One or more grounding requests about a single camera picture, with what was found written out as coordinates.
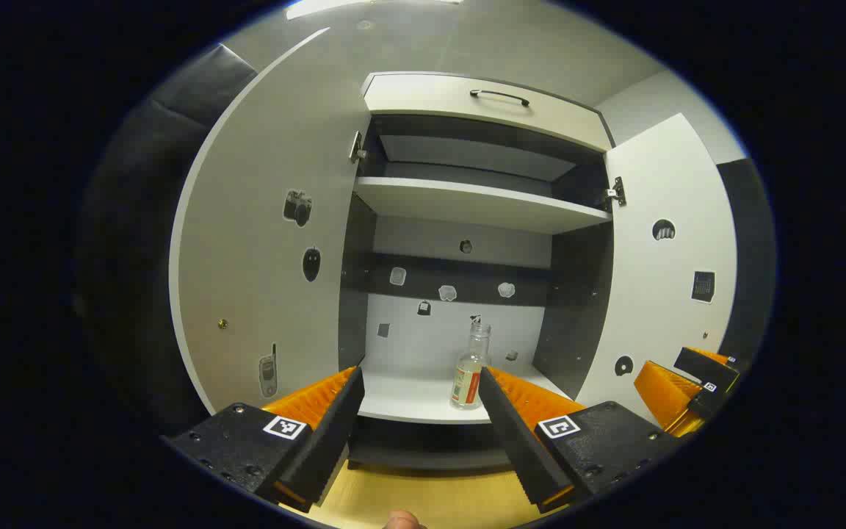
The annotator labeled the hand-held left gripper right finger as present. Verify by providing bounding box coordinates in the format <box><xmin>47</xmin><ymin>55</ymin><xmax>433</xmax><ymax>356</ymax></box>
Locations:
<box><xmin>477</xmin><ymin>365</ymin><xmax>684</xmax><ymax>514</ymax></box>

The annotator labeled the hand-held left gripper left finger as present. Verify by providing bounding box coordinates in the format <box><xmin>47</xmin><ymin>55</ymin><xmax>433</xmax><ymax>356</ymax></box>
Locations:
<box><xmin>162</xmin><ymin>365</ymin><xmax>366</xmax><ymax>514</ymax></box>

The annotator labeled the white cabinet door camera sticker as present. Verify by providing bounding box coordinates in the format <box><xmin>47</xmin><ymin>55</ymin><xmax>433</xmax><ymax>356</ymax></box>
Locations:
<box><xmin>168</xmin><ymin>28</ymin><xmax>372</xmax><ymax>416</ymax></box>

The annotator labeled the ceiling light panel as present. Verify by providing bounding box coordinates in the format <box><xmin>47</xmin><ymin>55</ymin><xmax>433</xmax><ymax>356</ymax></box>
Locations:
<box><xmin>286</xmin><ymin>0</ymin><xmax>464</xmax><ymax>21</ymax></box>

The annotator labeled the white cabinet drawer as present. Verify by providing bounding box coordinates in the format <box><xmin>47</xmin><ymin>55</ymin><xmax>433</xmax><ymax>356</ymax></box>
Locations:
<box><xmin>361</xmin><ymin>71</ymin><xmax>615</xmax><ymax>153</ymax></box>

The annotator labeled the white cabinet shelf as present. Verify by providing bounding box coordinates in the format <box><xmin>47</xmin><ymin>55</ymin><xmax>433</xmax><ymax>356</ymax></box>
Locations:
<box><xmin>353</xmin><ymin>176</ymin><xmax>612</xmax><ymax>236</ymax></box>

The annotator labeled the white and grey cabinet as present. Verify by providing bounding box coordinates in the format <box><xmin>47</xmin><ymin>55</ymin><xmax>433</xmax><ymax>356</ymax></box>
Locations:
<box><xmin>339</xmin><ymin>71</ymin><xmax>617</xmax><ymax>471</ymax></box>

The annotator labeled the clear glass bottle red label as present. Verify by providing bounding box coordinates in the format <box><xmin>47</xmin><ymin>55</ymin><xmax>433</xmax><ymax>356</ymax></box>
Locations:
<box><xmin>451</xmin><ymin>321</ymin><xmax>492</xmax><ymax>410</ymax></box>

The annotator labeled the black backdrop cloth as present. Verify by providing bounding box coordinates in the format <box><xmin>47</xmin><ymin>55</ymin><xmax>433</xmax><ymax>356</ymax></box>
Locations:
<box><xmin>717</xmin><ymin>158</ymin><xmax>775</xmax><ymax>368</ymax></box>
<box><xmin>74</xmin><ymin>44</ymin><xmax>259</xmax><ymax>434</ymax></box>

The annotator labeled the white cabinet door cat sticker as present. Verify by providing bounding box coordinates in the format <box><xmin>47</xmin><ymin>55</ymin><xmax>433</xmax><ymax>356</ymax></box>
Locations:
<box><xmin>576</xmin><ymin>112</ymin><xmax>738</xmax><ymax>427</ymax></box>

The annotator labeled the black drawer handle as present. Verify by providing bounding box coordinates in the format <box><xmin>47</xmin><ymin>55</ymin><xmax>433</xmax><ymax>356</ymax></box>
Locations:
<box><xmin>469</xmin><ymin>89</ymin><xmax>531</xmax><ymax>108</ymax></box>

